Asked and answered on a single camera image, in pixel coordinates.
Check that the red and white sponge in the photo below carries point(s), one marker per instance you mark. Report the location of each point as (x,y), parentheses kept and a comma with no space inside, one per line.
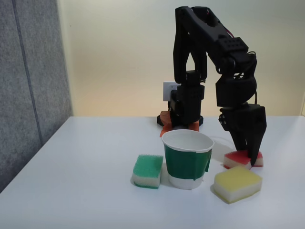
(236,161)

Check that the yellow and white sponge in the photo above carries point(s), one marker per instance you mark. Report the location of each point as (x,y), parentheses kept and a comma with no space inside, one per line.
(237,182)

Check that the orange table clamp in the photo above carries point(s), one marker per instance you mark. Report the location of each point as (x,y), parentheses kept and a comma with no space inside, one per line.
(164,118)
(196,125)

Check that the white paper cup green tape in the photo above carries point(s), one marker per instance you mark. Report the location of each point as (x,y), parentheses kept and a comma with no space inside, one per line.
(183,164)

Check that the green and white sponge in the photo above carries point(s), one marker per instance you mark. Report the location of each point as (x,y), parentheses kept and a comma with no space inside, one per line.
(147,168)

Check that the grey fabric partition panel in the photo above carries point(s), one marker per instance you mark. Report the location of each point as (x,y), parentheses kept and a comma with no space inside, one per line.
(28,83)

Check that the white wall socket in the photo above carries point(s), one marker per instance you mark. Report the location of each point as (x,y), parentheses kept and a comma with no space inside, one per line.
(168,91)

